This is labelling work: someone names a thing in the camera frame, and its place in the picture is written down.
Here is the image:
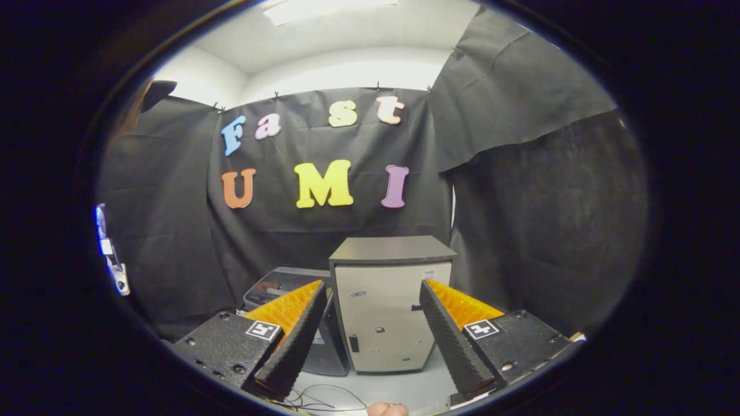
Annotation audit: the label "thin black cables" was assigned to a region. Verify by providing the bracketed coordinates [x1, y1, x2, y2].
[283, 382, 371, 412]

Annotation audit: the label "black backdrop cloth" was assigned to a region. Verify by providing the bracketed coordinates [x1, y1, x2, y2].
[95, 6, 649, 341]

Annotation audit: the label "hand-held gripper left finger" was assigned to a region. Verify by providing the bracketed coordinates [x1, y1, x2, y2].
[171, 280, 328, 401]

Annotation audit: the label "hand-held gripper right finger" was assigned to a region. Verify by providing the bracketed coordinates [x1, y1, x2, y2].
[419, 279, 573, 407]

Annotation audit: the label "dark curved object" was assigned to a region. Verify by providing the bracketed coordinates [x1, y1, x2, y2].
[142, 80, 177, 113]

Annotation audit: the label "grey washing machine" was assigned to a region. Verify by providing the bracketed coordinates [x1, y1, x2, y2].
[242, 267, 350, 377]

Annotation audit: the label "beige small cabinet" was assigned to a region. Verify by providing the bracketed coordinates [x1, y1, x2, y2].
[328, 235, 458, 374]

